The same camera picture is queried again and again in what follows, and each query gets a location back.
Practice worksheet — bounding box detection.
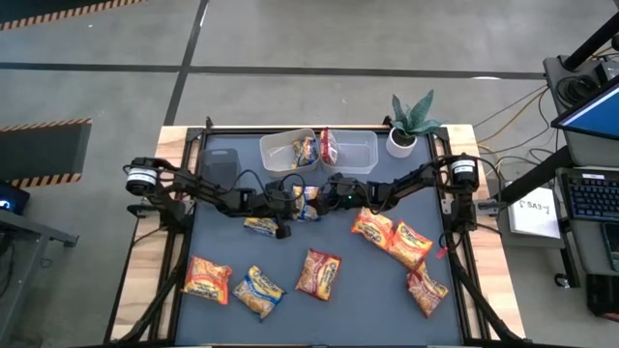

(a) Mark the grey side table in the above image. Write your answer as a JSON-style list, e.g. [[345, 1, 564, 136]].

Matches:
[[0, 207, 80, 348]]

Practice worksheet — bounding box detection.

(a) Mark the dark grey translucent bin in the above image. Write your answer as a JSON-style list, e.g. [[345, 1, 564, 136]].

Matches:
[[197, 147, 242, 194]]

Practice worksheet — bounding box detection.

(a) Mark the black box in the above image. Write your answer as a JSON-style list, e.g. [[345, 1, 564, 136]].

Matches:
[[585, 273, 619, 320]]

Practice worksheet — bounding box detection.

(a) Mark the black diagonal stand bar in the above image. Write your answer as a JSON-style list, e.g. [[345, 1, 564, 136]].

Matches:
[[500, 144, 575, 205]]

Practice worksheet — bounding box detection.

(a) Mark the black hazard-striped floor mat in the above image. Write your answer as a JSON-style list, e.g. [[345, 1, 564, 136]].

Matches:
[[0, 117, 93, 189], [0, 0, 146, 31]]

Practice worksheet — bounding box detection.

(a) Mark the orange Maruchan noodle pack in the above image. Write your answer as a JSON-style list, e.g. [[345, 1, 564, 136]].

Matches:
[[350, 206, 396, 251], [181, 254, 234, 306], [386, 219, 434, 272]]

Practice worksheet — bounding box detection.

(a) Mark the clear plastic bin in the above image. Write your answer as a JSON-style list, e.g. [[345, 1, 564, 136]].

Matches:
[[319, 129, 379, 175]]

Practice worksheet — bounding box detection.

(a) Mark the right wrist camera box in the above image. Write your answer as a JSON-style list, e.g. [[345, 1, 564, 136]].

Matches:
[[328, 172, 357, 188]]

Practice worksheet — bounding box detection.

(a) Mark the black aluminium table frame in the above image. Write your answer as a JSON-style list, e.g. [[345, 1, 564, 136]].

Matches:
[[103, 115, 528, 348]]

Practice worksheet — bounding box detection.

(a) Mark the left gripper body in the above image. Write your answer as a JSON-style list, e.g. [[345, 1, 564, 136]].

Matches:
[[255, 181, 297, 221]]

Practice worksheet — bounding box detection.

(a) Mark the white plastic bin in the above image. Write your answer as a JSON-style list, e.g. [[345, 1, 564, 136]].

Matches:
[[258, 128, 321, 178]]

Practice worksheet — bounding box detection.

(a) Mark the blue-grey table mat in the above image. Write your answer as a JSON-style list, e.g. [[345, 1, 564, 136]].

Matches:
[[173, 130, 464, 347]]

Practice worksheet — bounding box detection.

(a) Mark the computer monitor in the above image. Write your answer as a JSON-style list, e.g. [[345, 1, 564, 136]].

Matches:
[[550, 74, 619, 142]]

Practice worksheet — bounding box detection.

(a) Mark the yellow cable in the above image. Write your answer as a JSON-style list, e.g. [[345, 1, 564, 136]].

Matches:
[[472, 86, 550, 146]]

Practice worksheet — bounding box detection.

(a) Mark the green snake plant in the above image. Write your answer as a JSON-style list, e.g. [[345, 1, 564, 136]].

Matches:
[[390, 88, 445, 139]]

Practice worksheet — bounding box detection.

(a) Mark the red Maruchan noodle pack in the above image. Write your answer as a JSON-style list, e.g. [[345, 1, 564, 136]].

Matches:
[[404, 260, 450, 319], [294, 248, 343, 303], [319, 127, 339, 167]]

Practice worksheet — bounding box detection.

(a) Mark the white plant pot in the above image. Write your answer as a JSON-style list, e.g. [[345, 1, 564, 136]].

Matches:
[[385, 126, 420, 160]]

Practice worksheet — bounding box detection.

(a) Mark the coiled black cable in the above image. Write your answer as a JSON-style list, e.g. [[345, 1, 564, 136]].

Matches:
[[554, 72, 601, 105]]

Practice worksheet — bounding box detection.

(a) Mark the grey equipment cart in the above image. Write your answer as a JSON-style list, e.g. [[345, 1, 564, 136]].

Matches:
[[541, 53, 619, 276]]

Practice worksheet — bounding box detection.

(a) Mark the backlit black keyboard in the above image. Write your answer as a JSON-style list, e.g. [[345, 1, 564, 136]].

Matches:
[[560, 168, 619, 221]]

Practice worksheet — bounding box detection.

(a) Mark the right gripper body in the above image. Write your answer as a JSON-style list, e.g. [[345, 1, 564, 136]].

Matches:
[[322, 183, 369, 213]]

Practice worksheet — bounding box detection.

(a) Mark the black device with blue light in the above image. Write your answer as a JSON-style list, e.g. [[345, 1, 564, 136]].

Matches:
[[0, 181, 31, 217]]

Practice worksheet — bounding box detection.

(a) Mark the white labelled sheet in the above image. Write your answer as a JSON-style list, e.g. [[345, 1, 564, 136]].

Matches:
[[507, 186, 562, 241]]

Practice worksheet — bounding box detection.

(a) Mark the black phone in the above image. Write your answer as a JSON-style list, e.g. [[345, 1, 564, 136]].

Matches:
[[601, 220, 619, 272]]

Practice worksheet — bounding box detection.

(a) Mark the black pole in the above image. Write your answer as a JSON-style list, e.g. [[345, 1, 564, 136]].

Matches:
[[562, 10, 619, 73]]

